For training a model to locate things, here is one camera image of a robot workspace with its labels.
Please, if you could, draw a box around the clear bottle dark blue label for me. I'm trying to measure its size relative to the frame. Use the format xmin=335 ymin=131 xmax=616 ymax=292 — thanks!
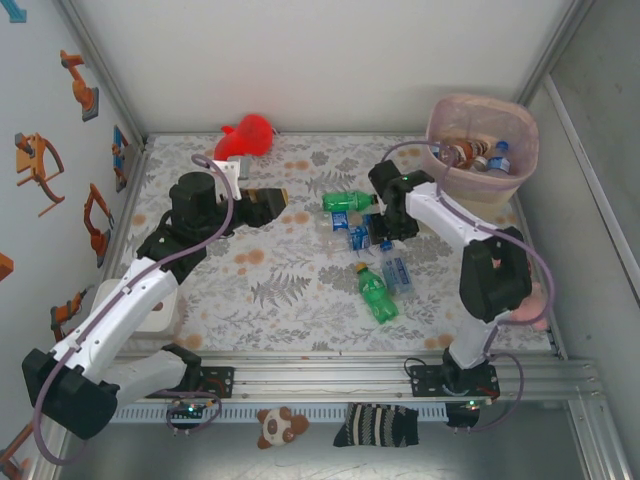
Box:
xmin=327 ymin=224 xmax=374 ymax=254

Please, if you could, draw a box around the blue label bottle blue cap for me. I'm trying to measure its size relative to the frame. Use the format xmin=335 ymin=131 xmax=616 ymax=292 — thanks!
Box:
xmin=319 ymin=209 xmax=371 ymax=234

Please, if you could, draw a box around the green plastic soda bottle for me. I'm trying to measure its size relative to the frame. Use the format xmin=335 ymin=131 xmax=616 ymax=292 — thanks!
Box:
xmin=354 ymin=262 xmax=402 ymax=326
xmin=321 ymin=189 xmax=380 ymax=213

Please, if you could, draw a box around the light blue label water bottle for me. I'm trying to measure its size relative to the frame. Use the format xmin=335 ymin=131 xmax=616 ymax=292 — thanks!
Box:
xmin=379 ymin=240 xmax=415 ymax=296

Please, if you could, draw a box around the brown coffee drink bottle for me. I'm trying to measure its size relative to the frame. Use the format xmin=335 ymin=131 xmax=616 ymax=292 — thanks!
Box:
xmin=451 ymin=139 xmax=491 ymax=171

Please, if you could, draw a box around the Pepsi bottle blue cap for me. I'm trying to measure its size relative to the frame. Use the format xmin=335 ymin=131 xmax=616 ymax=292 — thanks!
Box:
xmin=487 ymin=140 xmax=514 ymax=174

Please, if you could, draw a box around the pink mesh waste bin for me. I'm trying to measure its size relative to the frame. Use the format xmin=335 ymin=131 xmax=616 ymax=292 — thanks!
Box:
xmin=424 ymin=93 xmax=540 ymax=224

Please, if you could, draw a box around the red plush toy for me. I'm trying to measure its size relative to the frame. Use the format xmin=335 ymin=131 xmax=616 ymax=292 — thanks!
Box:
xmin=213 ymin=113 xmax=280 ymax=161

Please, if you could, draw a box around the white tissue box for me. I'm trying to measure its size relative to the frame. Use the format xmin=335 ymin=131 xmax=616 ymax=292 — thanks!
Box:
xmin=130 ymin=287 xmax=180 ymax=346

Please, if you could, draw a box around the pink plush toy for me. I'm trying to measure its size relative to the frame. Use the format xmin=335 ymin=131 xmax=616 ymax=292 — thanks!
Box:
xmin=509 ymin=282 xmax=550 ymax=331

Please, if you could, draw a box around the black striped sock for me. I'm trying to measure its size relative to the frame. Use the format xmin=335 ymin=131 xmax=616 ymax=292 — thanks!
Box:
xmin=332 ymin=402 xmax=421 ymax=449

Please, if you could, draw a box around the black controller board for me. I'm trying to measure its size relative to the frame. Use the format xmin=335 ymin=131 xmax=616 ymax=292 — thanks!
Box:
xmin=167 ymin=398 xmax=209 ymax=421
xmin=446 ymin=399 xmax=482 ymax=429

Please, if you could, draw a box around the brown teddy bear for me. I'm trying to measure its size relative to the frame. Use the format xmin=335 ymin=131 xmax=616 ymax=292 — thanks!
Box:
xmin=255 ymin=405 xmax=311 ymax=450

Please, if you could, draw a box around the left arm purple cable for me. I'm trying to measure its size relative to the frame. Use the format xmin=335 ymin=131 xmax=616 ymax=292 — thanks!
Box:
xmin=30 ymin=153 xmax=236 ymax=467

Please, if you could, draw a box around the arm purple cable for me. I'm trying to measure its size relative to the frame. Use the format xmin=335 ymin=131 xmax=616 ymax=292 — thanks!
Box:
xmin=379 ymin=139 xmax=556 ymax=434
xmin=30 ymin=153 xmax=236 ymax=467

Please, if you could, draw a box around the blue orange wall sticker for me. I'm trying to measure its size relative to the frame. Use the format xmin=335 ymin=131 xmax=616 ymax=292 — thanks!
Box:
xmin=112 ymin=124 xmax=132 ymax=194

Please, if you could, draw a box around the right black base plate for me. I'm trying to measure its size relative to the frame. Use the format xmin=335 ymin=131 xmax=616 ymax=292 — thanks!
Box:
xmin=409 ymin=364 xmax=501 ymax=400

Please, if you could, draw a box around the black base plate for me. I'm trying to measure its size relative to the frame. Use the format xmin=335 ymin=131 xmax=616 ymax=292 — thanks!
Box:
xmin=197 ymin=366 xmax=236 ymax=400
xmin=409 ymin=364 xmax=501 ymax=400

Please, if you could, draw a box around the aluminium corner post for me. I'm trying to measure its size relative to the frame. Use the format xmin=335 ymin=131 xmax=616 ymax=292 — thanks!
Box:
xmin=54 ymin=0 xmax=151 ymax=151
xmin=517 ymin=0 xmax=599 ymax=101

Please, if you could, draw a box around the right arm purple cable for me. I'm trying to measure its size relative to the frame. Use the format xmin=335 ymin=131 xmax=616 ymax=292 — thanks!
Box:
xmin=379 ymin=139 xmax=556 ymax=434

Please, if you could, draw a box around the aluminium frame rail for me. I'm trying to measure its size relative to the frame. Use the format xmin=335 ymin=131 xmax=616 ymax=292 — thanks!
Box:
xmin=99 ymin=349 xmax=599 ymax=404

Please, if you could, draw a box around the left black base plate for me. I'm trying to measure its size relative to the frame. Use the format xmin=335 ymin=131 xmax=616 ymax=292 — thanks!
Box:
xmin=197 ymin=366 xmax=236 ymax=400

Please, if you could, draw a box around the white slotted cable duct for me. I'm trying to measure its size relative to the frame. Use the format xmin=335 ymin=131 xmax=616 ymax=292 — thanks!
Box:
xmin=112 ymin=402 xmax=449 ymax=422

